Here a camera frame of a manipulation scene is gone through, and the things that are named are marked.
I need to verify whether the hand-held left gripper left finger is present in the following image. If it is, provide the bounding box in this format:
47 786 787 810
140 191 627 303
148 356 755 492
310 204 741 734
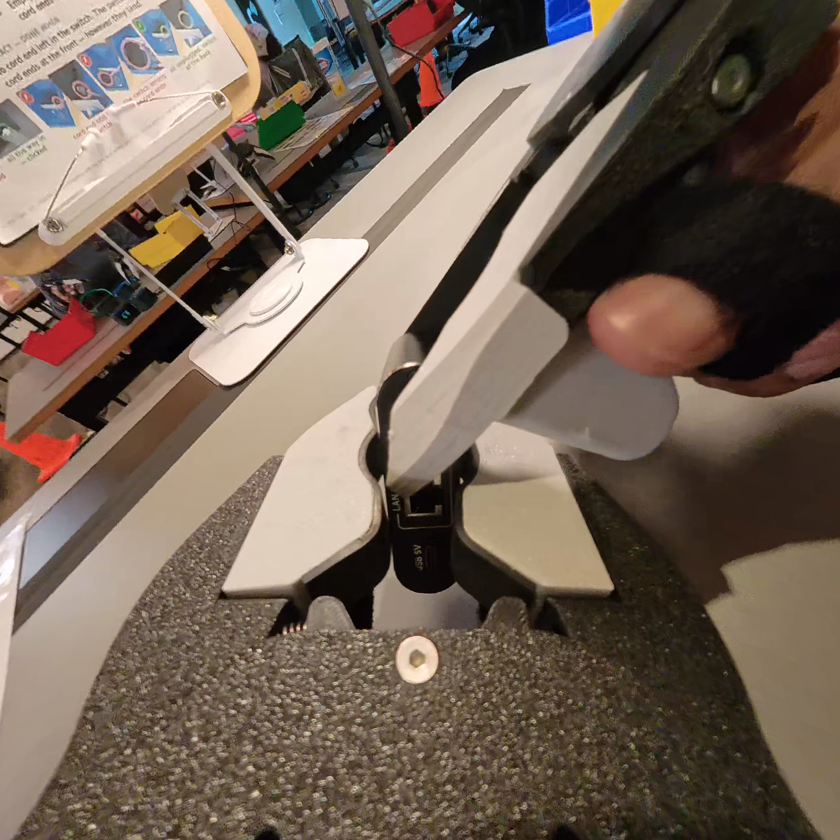
222 386 395 627

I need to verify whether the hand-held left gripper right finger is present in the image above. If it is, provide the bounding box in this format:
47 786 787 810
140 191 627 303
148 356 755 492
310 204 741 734
451 423 616 627

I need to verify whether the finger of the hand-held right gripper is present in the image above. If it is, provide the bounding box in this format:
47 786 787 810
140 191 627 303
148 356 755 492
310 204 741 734
384 69 651 500
402 0 689 358

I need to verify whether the black ethernet switch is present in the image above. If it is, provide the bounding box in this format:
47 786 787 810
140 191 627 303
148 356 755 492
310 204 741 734
367 331 479 595

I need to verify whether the person's right hand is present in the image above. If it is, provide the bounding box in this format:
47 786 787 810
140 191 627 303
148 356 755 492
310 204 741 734
586 26 840 398

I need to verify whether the blue plastic bin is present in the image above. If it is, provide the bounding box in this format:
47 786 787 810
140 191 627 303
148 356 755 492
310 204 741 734
545 0 595 46

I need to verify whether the orange traffic cone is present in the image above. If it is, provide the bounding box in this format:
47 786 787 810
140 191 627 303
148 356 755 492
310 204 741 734
0 423 83 483
416 52 444 109

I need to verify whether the red plastic bin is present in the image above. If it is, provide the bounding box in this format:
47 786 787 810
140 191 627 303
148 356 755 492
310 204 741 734
23 298 98 365
387 0 457 47

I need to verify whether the black pole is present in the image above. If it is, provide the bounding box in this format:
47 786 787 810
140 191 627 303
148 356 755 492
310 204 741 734
344 0 411 142

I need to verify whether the instruction board on white stand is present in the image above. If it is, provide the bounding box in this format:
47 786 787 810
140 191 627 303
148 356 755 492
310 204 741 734
0 0 370 387

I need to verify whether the black device with green display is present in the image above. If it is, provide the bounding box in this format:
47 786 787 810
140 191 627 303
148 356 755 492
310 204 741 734
112 289 158 327

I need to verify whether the small yellow bin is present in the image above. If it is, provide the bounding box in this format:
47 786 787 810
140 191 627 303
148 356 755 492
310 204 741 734
129 210 207 269

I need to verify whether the green plastic bin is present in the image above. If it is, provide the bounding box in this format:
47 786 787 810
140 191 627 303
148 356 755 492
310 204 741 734
257 101 306 151

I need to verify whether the laminated paper sheet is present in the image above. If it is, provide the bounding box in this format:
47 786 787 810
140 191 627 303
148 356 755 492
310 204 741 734
0 525 27 723

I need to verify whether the printed instruction sheet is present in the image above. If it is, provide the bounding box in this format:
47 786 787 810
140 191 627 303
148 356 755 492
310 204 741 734
0 0 249 245

